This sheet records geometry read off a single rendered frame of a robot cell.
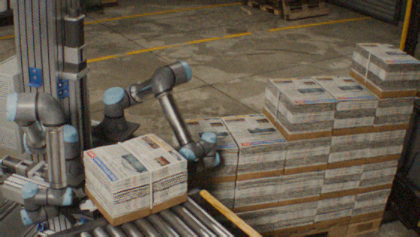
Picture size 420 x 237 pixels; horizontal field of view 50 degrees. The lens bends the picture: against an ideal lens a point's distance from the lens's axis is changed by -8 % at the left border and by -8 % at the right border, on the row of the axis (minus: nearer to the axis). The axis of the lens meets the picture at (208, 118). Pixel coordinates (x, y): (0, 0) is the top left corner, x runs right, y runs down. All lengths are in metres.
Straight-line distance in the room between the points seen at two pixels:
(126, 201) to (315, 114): 1.23
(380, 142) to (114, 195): 1.78
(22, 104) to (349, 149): 1.94
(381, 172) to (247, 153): 1.01
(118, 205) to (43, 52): 0.86
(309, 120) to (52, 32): 1.46
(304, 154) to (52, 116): 1.53
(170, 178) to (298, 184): 1.07
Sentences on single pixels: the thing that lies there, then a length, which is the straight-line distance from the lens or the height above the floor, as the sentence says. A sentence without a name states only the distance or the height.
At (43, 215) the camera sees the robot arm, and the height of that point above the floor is 0.83.
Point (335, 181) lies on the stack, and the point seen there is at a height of 0.50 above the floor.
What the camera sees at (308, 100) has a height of 1.07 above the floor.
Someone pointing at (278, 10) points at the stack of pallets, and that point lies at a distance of 8.96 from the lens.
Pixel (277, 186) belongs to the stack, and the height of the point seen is 0.54.
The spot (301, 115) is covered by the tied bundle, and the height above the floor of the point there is 0.99.
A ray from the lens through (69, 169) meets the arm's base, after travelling 2.39.
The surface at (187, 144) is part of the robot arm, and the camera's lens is 2.37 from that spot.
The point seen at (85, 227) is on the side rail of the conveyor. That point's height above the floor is 0.80.
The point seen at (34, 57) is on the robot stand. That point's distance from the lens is 2.48.
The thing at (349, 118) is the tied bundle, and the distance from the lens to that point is 2.90.
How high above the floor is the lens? 2.13
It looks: 26 degrees down
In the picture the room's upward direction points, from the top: 4 degrees clockwise
